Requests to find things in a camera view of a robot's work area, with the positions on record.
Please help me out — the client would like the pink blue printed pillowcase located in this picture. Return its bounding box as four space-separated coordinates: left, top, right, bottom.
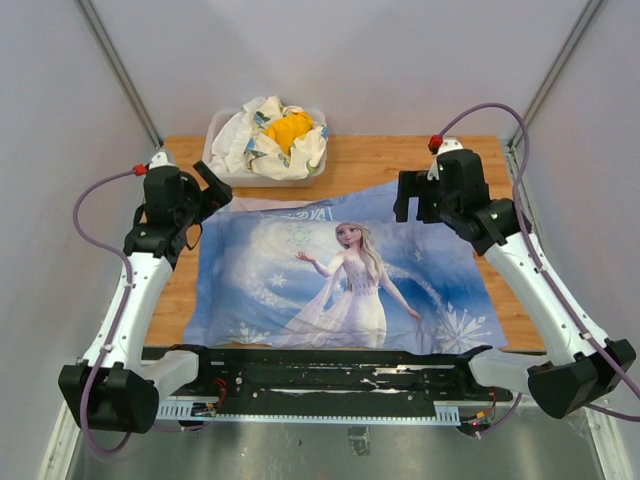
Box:
184 184 507 354

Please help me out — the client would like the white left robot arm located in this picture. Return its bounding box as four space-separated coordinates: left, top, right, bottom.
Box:
58 155 232 433

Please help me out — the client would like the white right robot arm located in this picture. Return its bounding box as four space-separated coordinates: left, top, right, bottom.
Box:
393 148 636 419

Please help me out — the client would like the white crumpled cloth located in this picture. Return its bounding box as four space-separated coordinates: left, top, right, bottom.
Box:
209 112 254 173

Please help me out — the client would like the left aluminium frame post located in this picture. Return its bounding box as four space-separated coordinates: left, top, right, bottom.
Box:
74 0 164 149

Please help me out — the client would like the cream floral printed cloth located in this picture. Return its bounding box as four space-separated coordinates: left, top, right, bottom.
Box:
242 96 329 181

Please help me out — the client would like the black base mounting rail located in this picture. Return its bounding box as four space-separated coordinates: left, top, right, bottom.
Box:
175 348 513 407

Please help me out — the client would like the yellow orange cloth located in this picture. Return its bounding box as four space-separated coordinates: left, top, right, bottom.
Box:
264 111 314 155

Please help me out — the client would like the aluminium frame post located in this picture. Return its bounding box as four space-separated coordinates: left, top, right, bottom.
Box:
74 0 164 149
522 0 607 127

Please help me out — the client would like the right aluminium frame post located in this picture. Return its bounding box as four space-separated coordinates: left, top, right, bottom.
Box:
522 0 607 127

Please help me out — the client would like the white slotted cable duct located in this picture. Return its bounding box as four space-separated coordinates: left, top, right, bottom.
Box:
156 397 461 426

